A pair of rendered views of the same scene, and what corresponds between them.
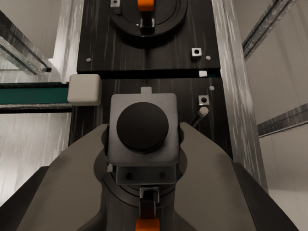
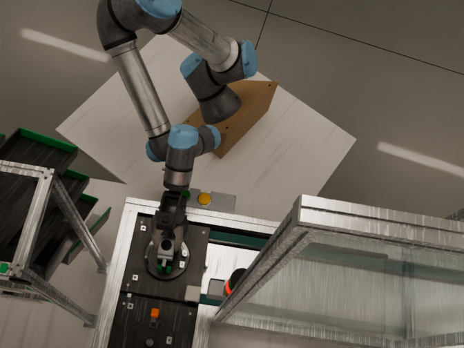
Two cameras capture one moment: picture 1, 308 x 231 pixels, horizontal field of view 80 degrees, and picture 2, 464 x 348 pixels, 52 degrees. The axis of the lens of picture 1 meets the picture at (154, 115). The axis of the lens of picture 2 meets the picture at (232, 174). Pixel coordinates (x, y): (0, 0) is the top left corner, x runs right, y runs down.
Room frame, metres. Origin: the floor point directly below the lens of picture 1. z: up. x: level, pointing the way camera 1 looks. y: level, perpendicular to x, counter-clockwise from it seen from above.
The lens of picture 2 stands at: (0.35, 0.08, 2.45)
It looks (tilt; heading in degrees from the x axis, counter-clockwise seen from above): 66 degrees down; 172
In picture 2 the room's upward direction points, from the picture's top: 18 degrees clockwise
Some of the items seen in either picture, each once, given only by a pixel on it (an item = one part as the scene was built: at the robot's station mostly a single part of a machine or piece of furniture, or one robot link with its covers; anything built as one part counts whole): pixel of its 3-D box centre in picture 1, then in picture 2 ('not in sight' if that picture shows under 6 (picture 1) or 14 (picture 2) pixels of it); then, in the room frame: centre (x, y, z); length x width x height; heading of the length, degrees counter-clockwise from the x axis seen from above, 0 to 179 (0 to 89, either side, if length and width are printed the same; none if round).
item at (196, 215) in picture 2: not in sight; (255, 230); (-0.13, 0.28, 0.91); 0.89 x 0.06 x 0.11; 90
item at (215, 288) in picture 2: not in sight; (235, 288); (0.14, 0.20, 1.29); 0.12 x 0.05 x 0.25; 90
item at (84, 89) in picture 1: (87, 91); (192, 294); (0.12, 0.11, 0.97); 0.05 x 0.05 x 0.04; 0
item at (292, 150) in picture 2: not in sight; (211, 136); (-0.49, 0.08, 0.84); 0.90 x 0.70 x 0.03; 62
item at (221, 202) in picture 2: not in sight; (204, 202); (-0.19, 0.09, 0.93); 0.21 x 0.07 x 0.06; 90
